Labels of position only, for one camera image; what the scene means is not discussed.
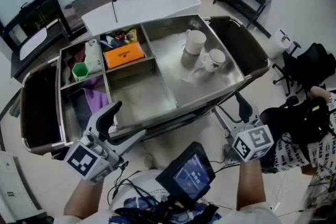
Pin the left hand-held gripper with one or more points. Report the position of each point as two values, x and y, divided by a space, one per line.
89 160

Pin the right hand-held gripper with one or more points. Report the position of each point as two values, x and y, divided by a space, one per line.
252 141

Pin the purple cloth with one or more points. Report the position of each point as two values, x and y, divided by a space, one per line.
97 99

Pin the stainless steel cart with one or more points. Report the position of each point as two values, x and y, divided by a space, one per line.
218 80

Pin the dark grey cloth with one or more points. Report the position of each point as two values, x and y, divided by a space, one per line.
78 107

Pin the white leaf-print mug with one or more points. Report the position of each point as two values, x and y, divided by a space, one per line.
214 64

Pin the green hexagonal cup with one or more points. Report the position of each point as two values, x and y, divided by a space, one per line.
80 73

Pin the orange box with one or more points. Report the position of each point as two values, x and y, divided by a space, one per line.
124 55

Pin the white plastic bag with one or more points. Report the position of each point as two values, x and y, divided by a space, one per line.
93 57

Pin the plain white mug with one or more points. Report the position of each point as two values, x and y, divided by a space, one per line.
193 46

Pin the maroon cloth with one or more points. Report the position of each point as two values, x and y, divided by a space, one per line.
78 53

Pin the blue snack packet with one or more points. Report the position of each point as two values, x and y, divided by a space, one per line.
107 44

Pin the red snack packet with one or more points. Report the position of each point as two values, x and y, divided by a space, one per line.
119 37

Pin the yellow snack packet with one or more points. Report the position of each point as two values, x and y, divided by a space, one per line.
132 35

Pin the person's right forearm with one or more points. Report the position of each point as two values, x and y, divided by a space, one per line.
250 186

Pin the person's left forearm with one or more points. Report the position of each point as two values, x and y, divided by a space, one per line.
81 199

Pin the person's left shoe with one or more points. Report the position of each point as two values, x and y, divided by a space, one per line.
149 161

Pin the person's white printed shirt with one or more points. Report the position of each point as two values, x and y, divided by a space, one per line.
147 178

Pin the black chest monitor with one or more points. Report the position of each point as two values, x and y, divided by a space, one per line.
189 178

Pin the white trash bin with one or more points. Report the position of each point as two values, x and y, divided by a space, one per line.
275 44

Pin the black chest harness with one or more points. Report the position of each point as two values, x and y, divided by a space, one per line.
162 213

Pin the black office chair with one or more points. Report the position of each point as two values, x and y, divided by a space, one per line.
315 65

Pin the green rolled mat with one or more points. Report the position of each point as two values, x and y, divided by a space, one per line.
15 107

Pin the white cabinet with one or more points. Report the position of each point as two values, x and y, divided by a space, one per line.
15 186

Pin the black vanity cabinet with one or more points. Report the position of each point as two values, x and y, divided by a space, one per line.
52 34

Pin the white basin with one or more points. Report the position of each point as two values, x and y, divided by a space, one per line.
32 43

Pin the black hand shower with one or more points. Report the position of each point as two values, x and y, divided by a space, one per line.
114 9

